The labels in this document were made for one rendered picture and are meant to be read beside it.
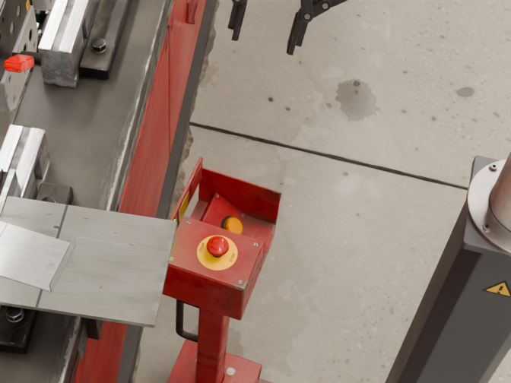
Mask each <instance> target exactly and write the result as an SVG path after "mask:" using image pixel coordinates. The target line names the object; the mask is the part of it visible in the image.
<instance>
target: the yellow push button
mask: <svg viewBox="0 0 511 383"><path fill-rule="evenodd" d="M224 229H226V230H229V231H231V232H234V233H238V234H240V235H241V233H242V231H243V225H242V224H241V222H240V220H238V219H237V218H235V217H230V218H228V219H226V220H225V222H224Z"/></svg>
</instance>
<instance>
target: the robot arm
mask: <svg viewBox="0 0 511 383"><path fill-rule="evenodd" d="M346 1H347V0H314V1H313V0H300V4H301V8H300V9H299V11H298V12H296V14H295V18H294V22H293V25H292V28H291V32H290V36H289V39H288V42H287V54H288V55H293V53H294V49H295V46H299V47H301V46H302V43H303V38H304V36H305V32H306V28H307V25H308V22H310V21H311V20H312V19H313V18H315V17H317V16H318V15H320V14H322V13H324V12H326V11H327V10H329V9H330V8H332V7H335V6H336V5H340V4H341V3H343V2H346ZM232 2H233V7H232V11H231V14H230V20H229V24H228V27H227V28H228V29H231V30H233V35H232V39H231V40H233V41H237V40H238V39H239V35H240V30H241V27H242V23H243V18H244V14H245V11H246V5H247V2H248V0H232ZM466 207H467V212H468V216H469V218H470V221H471V223H472V225H473V227H474V228H475V229H476V231H477V232H478V233H479V234H480V236H481V237H482V238H483V239H484V240H485V241H486V242H488V243H489V244H490V245H491V246H493V247H494V248H496V249H497V250H499V251H500V252H502V253H504V254H506V255H509V256H511V151H510V153H509V156H508V157H507V159H506V160H500V161H497V162H494V163H492V164H490V165H488V166H486V167H484V168H483V169H482V170H480V171H479V172H478V173H477V174H476V176H475V177H474V178H473V179H472V181H471V184H470V185H469V187H468V192H467V195H466Z"/></svg>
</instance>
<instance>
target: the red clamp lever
mask: <svg viewBox="0 0 511 383"><path fill-rule="evenodd" d="M43 63H44V54H42V53H38V52H28V51H24V50H22V51H21V52H20V53H18V52H13V53H12V55H11V57H10V58H8V59H7V60H5V62H4V68H5V69H6V71H12V72H17V73H21V72H23V71H26V70H29V69H30V68H32V67H33V66H34V65H35V66H40V67H41V66H42V65H43Z"/></svg>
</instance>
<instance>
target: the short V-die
mask: <svg viewBox="0 0 511 383"><path fill-rule="evenodd" d="M0 171H1V173H2V181H1V184H0V200H2V201H5V202H6V200H7V197H8V196H11V197H13V194H14V190H15V188H16V185H17V182H18V180H17V173H16V170H15V169H10V170H9V172H5V171H3V169H2V168H1V167H0Z"/></svg>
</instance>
